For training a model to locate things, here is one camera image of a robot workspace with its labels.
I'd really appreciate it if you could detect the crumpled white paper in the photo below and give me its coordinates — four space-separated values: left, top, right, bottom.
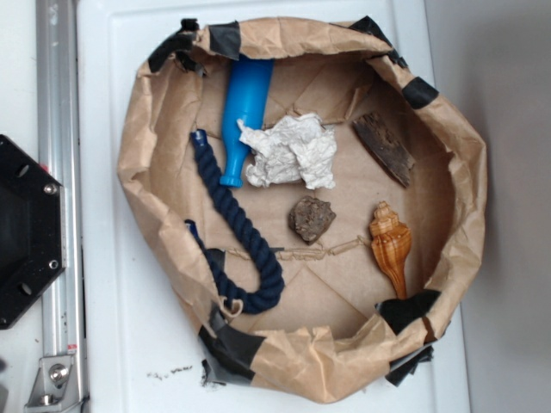
237 113 337 190

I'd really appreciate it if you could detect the brown paper bag nest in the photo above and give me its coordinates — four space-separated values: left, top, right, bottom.
117 17 487 404

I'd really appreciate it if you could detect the brown rock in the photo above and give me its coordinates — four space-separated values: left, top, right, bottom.
288 195 336 245

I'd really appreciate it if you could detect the blue plastic bottle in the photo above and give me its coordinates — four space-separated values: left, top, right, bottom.
220 55 275 188

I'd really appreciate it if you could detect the orange striped conch shell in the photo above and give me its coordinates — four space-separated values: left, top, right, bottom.
368 201 412 299

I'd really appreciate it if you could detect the dark wood bark piece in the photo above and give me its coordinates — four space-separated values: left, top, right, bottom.
352 112 415 188

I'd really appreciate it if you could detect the white plastic tray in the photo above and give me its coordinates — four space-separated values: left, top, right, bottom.
77 1 470 412

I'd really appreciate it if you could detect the navy blue rope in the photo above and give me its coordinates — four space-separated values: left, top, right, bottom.
183 130 286 314

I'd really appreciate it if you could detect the aluminium extrusion rail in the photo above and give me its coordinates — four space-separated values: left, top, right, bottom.
35 1 90 412

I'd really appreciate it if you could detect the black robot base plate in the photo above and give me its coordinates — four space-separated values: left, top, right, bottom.
1 135 65 330

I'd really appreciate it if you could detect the metal corner bracket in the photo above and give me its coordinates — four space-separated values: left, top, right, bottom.
24 354 84 412

